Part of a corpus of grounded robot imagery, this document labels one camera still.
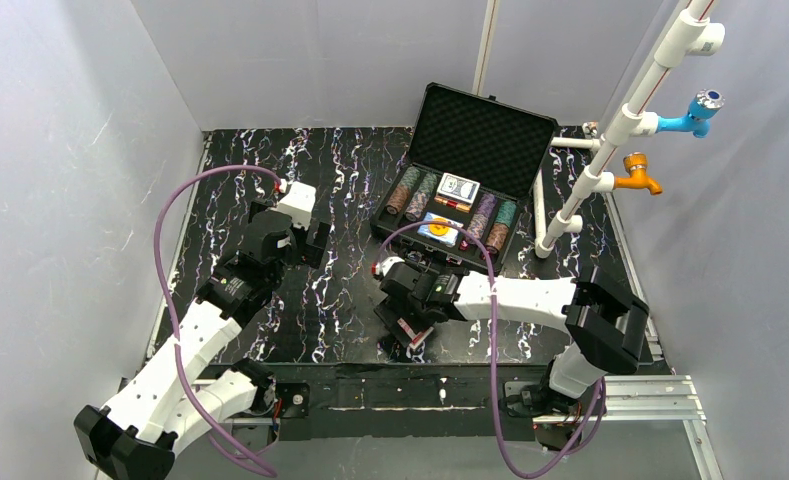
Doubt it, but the red playing card deck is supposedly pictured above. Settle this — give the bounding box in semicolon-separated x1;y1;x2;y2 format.
395;318;434;349

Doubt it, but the orange dealer button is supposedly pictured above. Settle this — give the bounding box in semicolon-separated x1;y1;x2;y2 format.
428;219;451;237

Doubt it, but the blue playing card deck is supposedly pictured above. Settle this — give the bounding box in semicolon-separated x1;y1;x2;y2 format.
436;172;480;204

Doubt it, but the dark green chip stack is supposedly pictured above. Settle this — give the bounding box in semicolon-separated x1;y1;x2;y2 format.
398;166;421;192

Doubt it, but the black poker set case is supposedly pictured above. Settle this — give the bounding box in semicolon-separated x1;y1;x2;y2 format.
369;83;559;274

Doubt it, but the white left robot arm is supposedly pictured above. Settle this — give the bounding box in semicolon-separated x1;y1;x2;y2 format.
74;197;330;479

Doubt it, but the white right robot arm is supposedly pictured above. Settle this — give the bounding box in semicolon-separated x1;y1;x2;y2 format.
372;257;649;416

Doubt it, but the blue card deck in case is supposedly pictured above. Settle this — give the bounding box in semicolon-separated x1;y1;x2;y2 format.
417;212;463;247

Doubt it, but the grey chip stack in case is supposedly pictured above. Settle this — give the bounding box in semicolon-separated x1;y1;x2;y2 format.
404;173;438;222

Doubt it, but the purple chip stack in case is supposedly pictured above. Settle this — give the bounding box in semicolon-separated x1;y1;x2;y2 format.
467;193;497;239

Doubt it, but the green chip stack in case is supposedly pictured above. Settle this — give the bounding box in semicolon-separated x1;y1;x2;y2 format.
484;200;517;256

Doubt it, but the orange plastic tap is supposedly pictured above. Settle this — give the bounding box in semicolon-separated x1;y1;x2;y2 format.
614;152;663;196

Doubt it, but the blue plastic tap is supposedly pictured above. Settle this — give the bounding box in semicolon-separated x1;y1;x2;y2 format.
656;89;725;138

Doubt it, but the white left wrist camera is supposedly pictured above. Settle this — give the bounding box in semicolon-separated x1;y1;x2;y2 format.
273;180;317;230

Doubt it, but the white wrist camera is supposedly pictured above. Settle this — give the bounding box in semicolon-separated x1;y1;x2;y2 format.
273;180;317;230
371;256;404;280

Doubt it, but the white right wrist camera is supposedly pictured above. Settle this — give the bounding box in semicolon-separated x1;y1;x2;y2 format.
371;256;404;280

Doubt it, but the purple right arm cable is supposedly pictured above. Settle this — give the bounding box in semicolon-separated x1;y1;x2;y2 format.
374;221;607;480

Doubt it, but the white pvc pipe frame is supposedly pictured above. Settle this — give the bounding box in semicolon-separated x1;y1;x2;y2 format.
533;1;726;259

